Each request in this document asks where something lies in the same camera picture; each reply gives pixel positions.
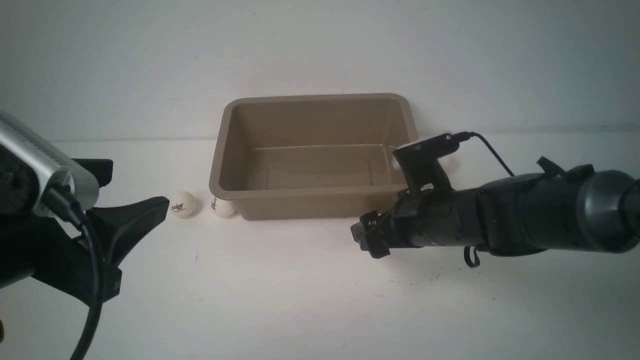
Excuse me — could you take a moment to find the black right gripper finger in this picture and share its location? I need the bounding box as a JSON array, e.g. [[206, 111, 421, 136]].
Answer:
[[352, 230, 391, 259], [350, 210, 379, 239]]

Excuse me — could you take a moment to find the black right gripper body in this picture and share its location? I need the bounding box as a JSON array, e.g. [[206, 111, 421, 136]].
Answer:
[[382, 193, 483, 249]]

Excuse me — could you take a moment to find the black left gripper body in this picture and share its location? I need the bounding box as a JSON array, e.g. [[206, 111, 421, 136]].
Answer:
[[0, 213, 94, 305]]

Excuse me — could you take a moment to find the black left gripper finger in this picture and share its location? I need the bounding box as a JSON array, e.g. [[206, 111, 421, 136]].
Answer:
[[86, 196, 170, 267], [73, 158, 114, 188]]

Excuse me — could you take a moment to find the tan plastic storage bin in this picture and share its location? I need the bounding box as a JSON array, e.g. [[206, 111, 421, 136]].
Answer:
[[208, 93, 418, 221]]

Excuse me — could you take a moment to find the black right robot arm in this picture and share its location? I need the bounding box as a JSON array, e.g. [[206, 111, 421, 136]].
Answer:
[[350, 157, 639, 268]]

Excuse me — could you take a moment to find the white ping-pong ball far left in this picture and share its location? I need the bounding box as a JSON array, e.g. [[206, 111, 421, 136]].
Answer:
[[169, 190, 198, 219]]

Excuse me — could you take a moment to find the white ping-pong ball beside bin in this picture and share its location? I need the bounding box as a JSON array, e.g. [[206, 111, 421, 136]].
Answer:
[[209, 196, 237, 218]]

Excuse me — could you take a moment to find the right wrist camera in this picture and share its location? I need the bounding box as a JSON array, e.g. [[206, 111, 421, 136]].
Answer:
[[392, 133, 460, 198]]

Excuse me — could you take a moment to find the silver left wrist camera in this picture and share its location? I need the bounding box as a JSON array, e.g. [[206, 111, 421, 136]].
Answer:
[[0, 111, 99, 217]]

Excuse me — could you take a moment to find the black right camera cable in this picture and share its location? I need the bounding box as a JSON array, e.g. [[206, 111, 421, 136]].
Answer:
[[452, 131, 516, 177]]

